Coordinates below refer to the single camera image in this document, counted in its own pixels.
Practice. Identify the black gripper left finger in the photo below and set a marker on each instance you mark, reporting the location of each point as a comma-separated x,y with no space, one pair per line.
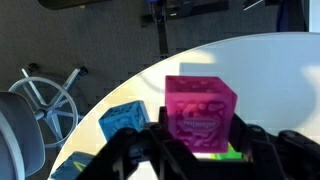
164,138

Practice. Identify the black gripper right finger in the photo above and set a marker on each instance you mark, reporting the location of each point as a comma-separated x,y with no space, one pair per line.
239,136

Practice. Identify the purple toy block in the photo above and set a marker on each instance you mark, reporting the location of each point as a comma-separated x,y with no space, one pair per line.
199,112

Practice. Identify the green toy block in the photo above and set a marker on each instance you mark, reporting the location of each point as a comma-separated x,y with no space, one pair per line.
230,154

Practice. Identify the blue toy block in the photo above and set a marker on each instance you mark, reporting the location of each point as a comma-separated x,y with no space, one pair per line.
129,115

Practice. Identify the flat blue toy piece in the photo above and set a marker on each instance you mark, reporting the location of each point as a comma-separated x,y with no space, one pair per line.
72,166

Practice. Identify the grey office chair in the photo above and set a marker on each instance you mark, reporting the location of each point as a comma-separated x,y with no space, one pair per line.
35,113

